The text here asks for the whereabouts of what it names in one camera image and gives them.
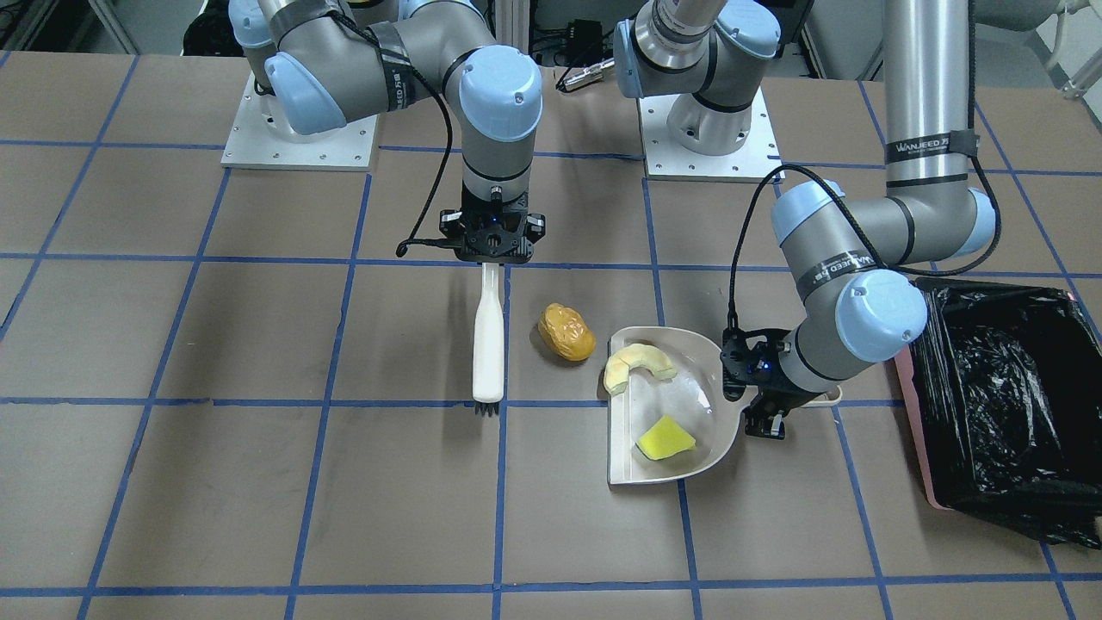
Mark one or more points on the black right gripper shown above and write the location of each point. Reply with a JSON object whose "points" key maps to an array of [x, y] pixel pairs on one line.
{"points": [[448, 223]]}

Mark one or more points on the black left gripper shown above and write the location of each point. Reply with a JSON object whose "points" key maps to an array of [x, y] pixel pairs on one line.
{"points": [[779, 387]]}

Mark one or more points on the beige plastic dustpan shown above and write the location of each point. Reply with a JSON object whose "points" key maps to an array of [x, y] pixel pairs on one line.
{"points": [[693, 398]]}

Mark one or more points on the white hand brush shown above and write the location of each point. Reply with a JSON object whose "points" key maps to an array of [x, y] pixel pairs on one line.
{"points": [[488, 371]]}

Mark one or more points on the yellow sponge piece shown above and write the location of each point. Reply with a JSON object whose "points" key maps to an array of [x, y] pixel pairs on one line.
{"points": [[665, 439]]}

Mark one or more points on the yellow potato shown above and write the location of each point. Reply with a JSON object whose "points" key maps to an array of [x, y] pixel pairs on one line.
{"points": [[565, 332]]}

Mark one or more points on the pale curved bread piece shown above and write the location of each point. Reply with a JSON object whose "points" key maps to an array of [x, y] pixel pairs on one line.
{"points": [[636, 356]]}

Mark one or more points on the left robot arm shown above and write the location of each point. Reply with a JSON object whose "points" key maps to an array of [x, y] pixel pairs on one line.
{"points": [[851, 260]]}

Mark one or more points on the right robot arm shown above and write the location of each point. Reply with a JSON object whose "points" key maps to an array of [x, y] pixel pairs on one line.
{"points": [[331, 63]]}

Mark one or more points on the black lined trash bin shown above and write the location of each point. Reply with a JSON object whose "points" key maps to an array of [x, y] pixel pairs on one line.
{"points": [[1002, 394]]}

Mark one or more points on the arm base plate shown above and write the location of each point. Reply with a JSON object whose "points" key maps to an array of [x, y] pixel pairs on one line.
{"points": [[683, 141], [261, 138]]}

